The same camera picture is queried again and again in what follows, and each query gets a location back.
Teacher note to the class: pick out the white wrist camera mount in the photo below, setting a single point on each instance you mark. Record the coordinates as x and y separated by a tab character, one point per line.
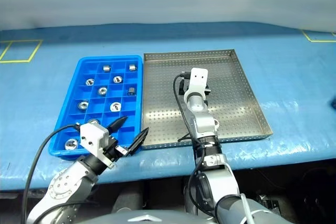
92	136
199	79

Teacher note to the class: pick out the grey robot torso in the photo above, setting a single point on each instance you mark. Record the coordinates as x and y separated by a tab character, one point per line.
147	218

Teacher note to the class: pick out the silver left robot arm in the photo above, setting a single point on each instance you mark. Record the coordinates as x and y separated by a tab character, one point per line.
65	184

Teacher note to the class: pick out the black handheld device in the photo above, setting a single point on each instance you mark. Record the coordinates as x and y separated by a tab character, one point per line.
334	103

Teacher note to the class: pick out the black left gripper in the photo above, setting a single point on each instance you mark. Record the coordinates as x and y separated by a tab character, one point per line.
113	150

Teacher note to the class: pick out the blue compartment tray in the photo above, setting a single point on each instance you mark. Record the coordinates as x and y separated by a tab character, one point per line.
105	100

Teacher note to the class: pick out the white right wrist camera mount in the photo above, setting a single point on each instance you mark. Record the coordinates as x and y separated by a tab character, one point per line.
199	79

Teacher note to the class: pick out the perforated metal tray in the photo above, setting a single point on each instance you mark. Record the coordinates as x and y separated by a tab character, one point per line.
236	103

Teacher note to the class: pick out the metal bearing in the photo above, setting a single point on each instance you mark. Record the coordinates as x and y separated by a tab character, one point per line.
102	90
83	105
117	79
71	144
93	121
90	81
132	67
106	68
115	106
131	90

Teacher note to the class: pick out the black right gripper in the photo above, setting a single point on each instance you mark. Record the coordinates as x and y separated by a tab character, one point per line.
181	89

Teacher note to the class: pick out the dark grey rounded shape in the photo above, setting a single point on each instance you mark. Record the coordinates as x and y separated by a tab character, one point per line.
127	203

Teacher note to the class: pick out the yellow tape square outline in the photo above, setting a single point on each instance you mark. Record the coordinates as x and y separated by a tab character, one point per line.
34	51

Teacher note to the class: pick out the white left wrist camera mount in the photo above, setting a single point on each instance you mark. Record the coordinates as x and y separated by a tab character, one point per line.
92	136

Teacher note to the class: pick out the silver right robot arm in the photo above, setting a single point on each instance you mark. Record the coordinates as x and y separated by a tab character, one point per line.
202	124

